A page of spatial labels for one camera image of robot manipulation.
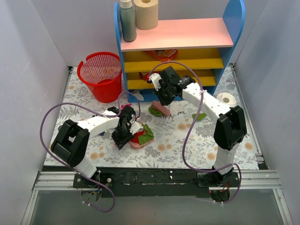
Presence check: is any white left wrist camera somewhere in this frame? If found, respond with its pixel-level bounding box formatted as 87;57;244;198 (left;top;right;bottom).
129;122;143;135

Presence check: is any beige paper roll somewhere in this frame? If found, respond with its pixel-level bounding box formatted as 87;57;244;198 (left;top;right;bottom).
134;0;158;30

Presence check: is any pink hand brush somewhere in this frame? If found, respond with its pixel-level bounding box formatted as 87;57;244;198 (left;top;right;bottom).
151;100;171;117

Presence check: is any pink dustpan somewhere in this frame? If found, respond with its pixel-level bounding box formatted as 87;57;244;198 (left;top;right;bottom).
129;124;154;149

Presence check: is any blue wooden shelf unit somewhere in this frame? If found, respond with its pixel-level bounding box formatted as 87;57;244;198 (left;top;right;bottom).
114;0;246;102

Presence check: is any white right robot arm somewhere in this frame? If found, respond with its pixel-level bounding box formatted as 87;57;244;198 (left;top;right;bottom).
148;67;247;186

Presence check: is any green paper scrap front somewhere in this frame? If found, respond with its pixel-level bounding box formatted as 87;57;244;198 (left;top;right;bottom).
138;124;154;145

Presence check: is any red paper scrap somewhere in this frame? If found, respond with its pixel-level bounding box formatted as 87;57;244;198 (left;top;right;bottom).
131;130;145;143

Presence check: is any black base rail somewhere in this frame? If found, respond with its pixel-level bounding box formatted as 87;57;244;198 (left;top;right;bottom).
73;167;240;201

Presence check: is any orange snack box upper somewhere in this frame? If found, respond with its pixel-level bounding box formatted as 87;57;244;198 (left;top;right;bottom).
146;49;178;62

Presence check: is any grey green bottle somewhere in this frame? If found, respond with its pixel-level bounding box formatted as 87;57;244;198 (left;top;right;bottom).
120;0;136;42

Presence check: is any green paper scrap near roll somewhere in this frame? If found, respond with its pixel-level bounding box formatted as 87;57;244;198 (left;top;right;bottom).
192;113;206;121

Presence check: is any white paper under shelf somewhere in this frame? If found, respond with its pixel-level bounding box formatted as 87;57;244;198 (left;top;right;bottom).
132;90;144;101

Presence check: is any red mesh waste basket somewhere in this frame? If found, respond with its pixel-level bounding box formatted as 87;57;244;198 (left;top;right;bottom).
77;52;122;103

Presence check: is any green paper scrap far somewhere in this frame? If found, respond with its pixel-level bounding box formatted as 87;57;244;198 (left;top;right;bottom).
148;106;163;117

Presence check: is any red box lower shelf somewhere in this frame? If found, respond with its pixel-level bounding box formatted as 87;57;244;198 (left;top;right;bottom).
139;72;150;81

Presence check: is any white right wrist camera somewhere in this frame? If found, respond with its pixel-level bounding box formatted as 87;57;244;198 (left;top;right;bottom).
147;73;162;91

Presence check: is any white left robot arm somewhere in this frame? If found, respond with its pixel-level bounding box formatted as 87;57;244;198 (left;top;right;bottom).
51;106;143;188

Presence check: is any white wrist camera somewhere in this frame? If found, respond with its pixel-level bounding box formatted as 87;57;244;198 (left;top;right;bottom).
129;122;143;135
147;73;162;91

